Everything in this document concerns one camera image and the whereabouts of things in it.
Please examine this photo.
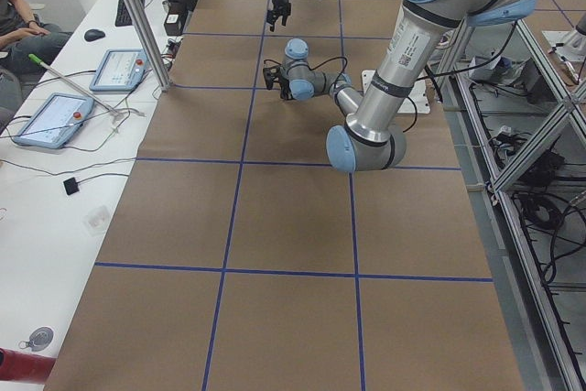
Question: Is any far teach pendant tablet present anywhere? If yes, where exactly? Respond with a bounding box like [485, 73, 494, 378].
[90, 49, 149, 93]

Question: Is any black box with label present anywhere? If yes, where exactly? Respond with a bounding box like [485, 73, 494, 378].
[164, 1, 190, 37]

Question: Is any metal rod green tip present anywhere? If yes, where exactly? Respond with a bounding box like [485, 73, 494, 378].
[28, 53, 121, 117]

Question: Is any near teach pendant tablet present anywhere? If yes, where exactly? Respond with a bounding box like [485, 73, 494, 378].
[13, 92, 94, 149]

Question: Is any white pedestal column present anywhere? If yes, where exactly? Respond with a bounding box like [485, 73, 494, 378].
[360, 69, 434, 115]

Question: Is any red cylinder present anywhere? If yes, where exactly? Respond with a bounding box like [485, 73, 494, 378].
[0, 348, 56, 385]

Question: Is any aluminium side frame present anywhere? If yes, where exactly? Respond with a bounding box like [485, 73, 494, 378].
[436, 10, 585, 390]

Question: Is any aluminium frame post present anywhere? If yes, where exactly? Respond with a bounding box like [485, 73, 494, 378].
[124, 0, 171, 92]

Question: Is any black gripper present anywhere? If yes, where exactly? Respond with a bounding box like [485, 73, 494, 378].
[278, 75, 294, 101]
[266, 0, 291, 32]

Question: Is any small black square pad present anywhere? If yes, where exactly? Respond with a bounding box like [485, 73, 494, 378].
[63, 177, 80, 196]

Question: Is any black computer mouse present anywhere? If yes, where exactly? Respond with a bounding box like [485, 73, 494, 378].
[83, 28, 105, 42]

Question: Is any round metal disc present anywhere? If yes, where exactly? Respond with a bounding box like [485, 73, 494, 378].
[18, 326, 54, 353]

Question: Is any teach pendant tablet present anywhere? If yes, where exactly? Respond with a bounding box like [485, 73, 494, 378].
[90, 49, 149, 93]
[13, 92, 94, 149]

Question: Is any black keyboard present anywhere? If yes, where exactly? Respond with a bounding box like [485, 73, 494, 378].
[114, 0, 147, 27]

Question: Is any seated person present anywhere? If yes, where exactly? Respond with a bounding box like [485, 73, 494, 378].
[1, 0, 72, 75]

